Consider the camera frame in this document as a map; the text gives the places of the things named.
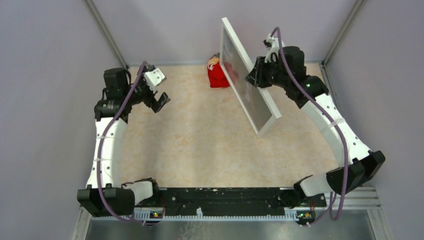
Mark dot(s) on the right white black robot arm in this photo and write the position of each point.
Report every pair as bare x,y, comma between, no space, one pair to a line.
357,163

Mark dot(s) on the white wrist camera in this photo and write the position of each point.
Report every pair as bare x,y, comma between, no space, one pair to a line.
154,78
273,43

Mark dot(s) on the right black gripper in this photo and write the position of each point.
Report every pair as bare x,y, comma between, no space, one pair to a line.
255,76

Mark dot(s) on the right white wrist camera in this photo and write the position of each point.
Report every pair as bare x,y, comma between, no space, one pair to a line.
273,43

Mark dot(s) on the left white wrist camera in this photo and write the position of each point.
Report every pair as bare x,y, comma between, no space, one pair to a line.
154,78

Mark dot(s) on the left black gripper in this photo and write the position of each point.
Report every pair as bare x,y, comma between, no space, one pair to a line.
151,102

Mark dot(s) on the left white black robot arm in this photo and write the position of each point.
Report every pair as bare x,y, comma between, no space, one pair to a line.
104,195

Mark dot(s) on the light wooden picture frame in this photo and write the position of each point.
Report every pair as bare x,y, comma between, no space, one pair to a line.
265,99

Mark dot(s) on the crumpled red cloth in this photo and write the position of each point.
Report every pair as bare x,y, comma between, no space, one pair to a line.
216,76

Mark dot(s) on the aluminium rail with cable duct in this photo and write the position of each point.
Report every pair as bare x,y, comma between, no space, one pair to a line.
362,218

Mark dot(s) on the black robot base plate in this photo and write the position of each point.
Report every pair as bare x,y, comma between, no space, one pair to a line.
230,201

